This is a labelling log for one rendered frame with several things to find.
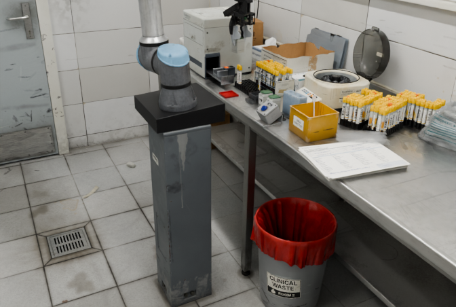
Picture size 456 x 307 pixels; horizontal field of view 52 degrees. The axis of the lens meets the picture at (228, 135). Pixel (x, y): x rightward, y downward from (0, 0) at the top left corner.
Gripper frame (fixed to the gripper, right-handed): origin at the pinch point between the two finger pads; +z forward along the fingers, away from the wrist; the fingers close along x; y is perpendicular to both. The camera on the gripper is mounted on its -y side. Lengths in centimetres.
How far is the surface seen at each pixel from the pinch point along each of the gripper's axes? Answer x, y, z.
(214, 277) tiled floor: -29, 18, 110
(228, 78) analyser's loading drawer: -3.2, -2.8, 17.6
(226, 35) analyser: 8.2, -17.7, 1.5
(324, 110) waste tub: -6, 57, 15
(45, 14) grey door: -31, -156, 7
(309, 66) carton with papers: 31.2, 17.5, 13.2
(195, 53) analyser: -1.3, -31.8, 12.2
